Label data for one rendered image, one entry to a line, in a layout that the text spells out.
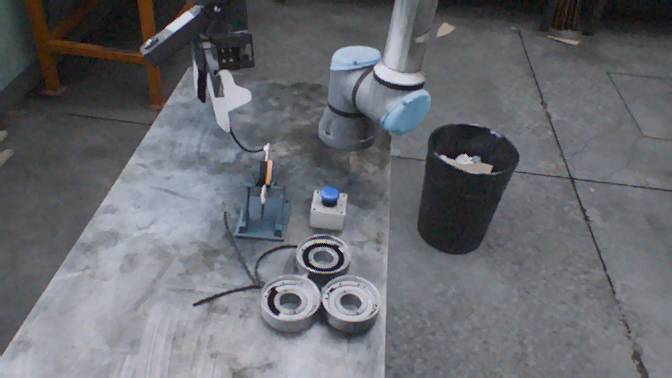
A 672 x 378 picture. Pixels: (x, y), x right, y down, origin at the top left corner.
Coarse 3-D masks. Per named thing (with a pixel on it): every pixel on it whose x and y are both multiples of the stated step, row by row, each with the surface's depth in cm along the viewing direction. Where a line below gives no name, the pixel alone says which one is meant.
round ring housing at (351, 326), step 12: (348, 276) 109; (324, 288) 107; (336, 288) 109; (372, 288) 108; (324, 300) 105; (336, 300) 106; (348, 300) 109; (360, 300) 107; (324, 312) 104; (348, 312) 104; (360, 312) 105; (372, 312) 105; (336, 324) 103; (348, 324) 102; (360, 324) 102; (372, 324) 104
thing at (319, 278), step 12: (312, 240) 118; (324, 240) 118; (336, 240) 118; (300, 252) 115; (312, 252) 115; (324, 252) 116; (348, 252) 115; (300, 264) 111; (348, 264) 112; (312, 276) 111; (324, 276) 110; (336, 276) 111
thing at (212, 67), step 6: (204, 54) 91; (210, 54) 90; (210, 60) 90; (216, 60) 90; (210, 66) 90; (216, 66) 90; (210, 72) 90; (216, 72) 90; (210, 78) 90; (216, 78) 90; (216, 84) 90; (216, 90) 90; (222, 90) 91; (216, 96) 90; (222, 96) 91
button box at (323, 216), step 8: (320, 192) 127; (320, 200) 125; (336, 200) 126; (344, 200) 126; (312, 208) 123; (320, 208) 123; (328, 208) 124; (336, 208) 124; (344, 208) 124; (312, 216) 123; (320, 216) 123; (328, 216) 123; (336, 216) 123; (312, 224) 125; (320, 224) 124; (328, 224) 124; (336, 224) 124
